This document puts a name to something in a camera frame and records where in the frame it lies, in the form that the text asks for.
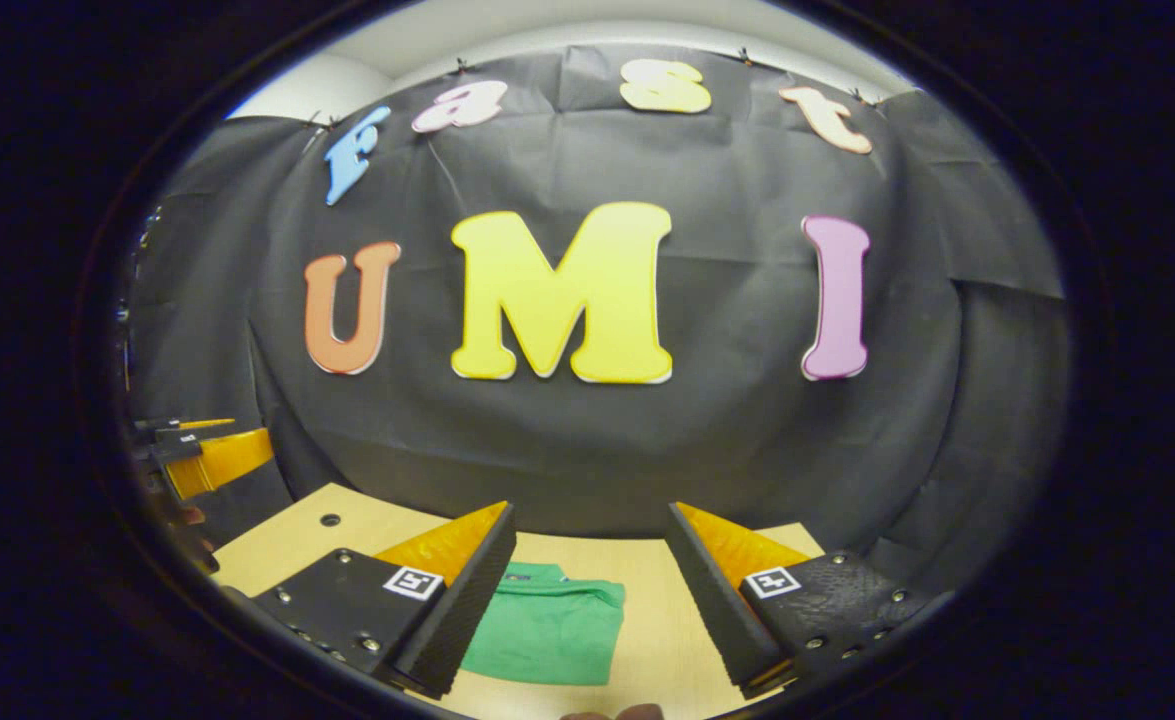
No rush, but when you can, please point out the green T-shirt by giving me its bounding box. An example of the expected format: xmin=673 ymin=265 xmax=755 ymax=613
xmin=459 ymin=561 xmax=627 ymax=687

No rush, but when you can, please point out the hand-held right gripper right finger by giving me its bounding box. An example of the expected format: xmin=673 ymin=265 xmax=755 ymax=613
xmin=666 ymin=500 xmax=934 ymax=700

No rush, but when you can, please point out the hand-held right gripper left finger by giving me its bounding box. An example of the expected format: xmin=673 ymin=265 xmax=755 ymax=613
xmin=252 ymin=500 xmax=517 ymax=700

